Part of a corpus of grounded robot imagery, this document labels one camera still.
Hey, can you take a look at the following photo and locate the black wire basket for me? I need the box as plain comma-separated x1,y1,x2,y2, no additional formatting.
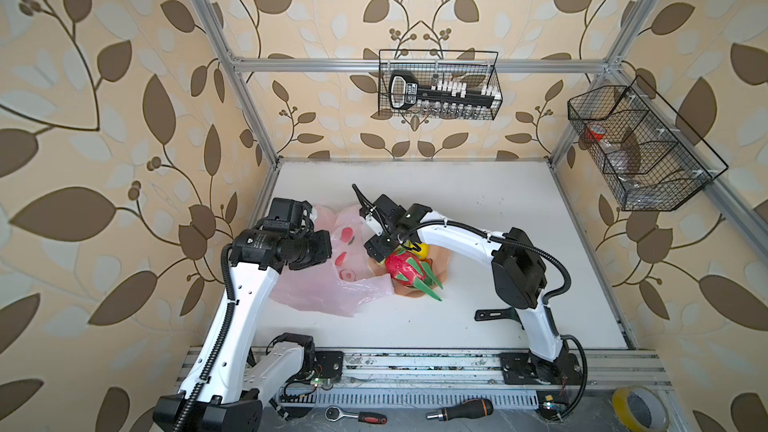
567,76,728,212
378,48,503,121

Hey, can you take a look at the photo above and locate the pink plastic bag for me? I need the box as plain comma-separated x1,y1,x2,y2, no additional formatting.
270,206,394,317

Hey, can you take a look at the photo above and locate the pink wavy plate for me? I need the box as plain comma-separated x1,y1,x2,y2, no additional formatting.
367,244,451,302

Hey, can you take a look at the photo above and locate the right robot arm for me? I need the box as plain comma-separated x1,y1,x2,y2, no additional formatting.
354,189,587,384

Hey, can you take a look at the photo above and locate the black wire basket right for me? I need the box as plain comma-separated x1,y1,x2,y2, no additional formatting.
567,76,728,212

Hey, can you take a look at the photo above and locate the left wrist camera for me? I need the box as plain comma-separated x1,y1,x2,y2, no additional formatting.
261,198,314,236

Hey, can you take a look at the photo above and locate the black socket set holder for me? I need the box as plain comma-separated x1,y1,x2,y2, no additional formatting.
385,71,503,111

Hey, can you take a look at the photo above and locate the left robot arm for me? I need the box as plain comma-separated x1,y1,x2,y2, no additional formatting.
152,229,332,431

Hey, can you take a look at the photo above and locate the black wire basket back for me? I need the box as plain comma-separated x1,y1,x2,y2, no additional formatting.
378,48,503,121

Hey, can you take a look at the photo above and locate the yellow lemon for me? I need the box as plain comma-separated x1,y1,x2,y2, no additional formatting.
405,242,429,260

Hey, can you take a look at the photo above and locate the pink dragon fruit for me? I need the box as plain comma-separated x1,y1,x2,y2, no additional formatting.
384,250,443,301

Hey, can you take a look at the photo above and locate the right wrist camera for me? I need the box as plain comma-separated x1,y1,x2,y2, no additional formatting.
360,205,385,236

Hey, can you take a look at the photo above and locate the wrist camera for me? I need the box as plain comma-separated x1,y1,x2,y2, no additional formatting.
360,205,385,236
261,198,314,236

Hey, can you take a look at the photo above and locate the ratchet wrench red handle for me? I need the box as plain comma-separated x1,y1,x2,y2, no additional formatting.
325,406,388,425

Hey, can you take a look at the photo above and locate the yellow tape roll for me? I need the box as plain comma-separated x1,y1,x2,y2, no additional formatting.
611,386,670,432

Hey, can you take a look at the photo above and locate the dark purple mangosteen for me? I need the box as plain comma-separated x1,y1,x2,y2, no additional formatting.
340,269,357,282

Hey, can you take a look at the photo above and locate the black adjustable wrench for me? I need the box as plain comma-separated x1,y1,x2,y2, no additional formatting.
474,307,521,323

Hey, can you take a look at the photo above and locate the black orange screwdriver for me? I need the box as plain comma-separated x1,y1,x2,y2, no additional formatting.
426,398,494,421

